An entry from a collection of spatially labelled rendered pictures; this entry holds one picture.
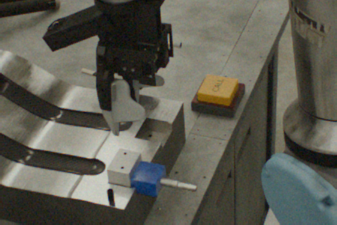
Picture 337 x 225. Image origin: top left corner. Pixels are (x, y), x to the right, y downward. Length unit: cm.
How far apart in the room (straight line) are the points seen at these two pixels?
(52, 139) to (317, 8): 76
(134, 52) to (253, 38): 67
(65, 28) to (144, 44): 11
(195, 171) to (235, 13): 49
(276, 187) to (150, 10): 36
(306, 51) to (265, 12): 110
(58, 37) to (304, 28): 50
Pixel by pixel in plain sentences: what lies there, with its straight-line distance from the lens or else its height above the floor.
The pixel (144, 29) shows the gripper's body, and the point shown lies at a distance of 100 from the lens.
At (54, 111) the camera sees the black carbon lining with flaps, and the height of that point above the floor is 88.
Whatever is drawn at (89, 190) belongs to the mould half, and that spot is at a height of 89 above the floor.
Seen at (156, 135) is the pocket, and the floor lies 86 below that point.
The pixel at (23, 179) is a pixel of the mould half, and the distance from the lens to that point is 124.
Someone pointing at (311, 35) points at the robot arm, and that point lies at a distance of 62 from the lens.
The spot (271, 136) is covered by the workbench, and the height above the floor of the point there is 36.
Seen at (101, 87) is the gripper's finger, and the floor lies 109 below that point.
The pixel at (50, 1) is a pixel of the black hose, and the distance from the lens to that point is 177.
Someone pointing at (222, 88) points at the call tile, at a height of 84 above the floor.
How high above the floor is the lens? 171
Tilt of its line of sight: 39 degrees down
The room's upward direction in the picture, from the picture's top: 5 degrees counter-clockwise
